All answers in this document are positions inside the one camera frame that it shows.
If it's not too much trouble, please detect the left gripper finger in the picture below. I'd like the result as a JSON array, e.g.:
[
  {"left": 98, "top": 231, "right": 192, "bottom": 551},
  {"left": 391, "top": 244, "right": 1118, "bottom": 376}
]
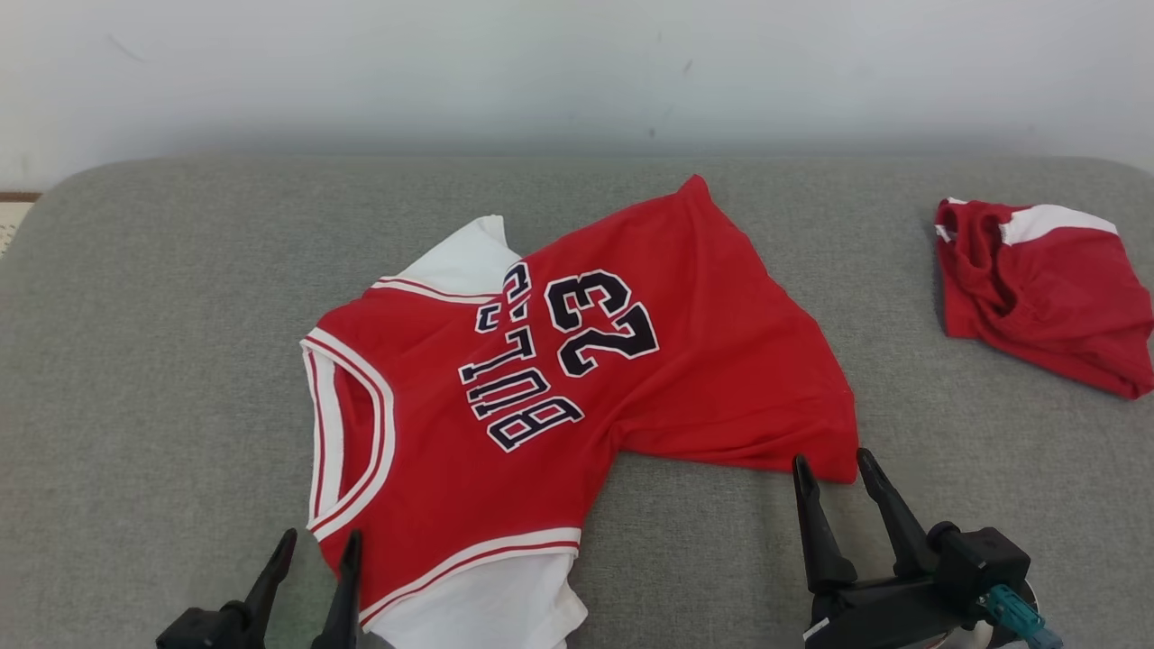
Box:
[
  {"left": 239, "top": 527, "right": 299, "bottom": 634},
  {"left": 310, "top": 529, "right": 364, "bottom": 649}
]

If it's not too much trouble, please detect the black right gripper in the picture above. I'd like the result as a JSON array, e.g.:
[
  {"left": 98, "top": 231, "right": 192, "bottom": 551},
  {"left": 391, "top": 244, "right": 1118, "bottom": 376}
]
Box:
[{"left": 792, "top": 446, "right": 979, "bottom": 649}]

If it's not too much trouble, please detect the red Bulls 23 jersey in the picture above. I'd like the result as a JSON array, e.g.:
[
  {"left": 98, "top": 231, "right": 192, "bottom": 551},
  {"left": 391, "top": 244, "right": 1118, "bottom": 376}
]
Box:
[{"left": 299, "top": 174, "right": 860, "bottom": 649}]

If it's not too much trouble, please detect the red shorts white stripe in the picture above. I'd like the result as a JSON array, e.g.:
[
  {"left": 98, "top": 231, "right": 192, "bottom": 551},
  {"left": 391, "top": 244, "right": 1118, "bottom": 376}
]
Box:
[{"left": 933, "top": 197, "right": 1154, "bottom": 401}]

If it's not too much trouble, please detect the beige mat brown edge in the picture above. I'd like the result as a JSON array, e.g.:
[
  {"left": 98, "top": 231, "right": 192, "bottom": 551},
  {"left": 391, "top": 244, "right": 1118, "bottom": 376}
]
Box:
[{"left": 0, "top": 191, "right": 42, "bottom": 260}]

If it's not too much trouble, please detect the teal right camera connector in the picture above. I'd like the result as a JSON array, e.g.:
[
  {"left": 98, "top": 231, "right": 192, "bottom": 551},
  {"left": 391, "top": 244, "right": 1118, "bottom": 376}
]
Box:
[{"left": 978, "top": 584, "right": 1067, "bottom": 649}]

